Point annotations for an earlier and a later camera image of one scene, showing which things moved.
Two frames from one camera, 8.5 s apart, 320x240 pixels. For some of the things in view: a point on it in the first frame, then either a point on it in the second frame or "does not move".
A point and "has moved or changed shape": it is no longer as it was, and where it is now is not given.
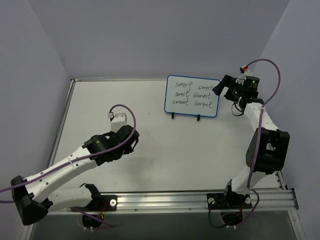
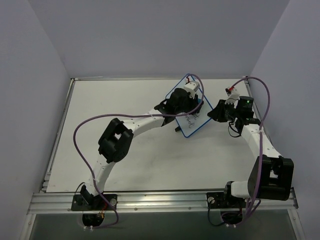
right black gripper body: x=229 y=85 → x=221 y=111
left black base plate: x=102 y=202 does not move
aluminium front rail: x=169 y=202 does not move
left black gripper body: x=130 y=144 → x=194 y=105
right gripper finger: x=226 y=82 → x=218 y=112
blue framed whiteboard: x=192 y=96 has moved or changed shape
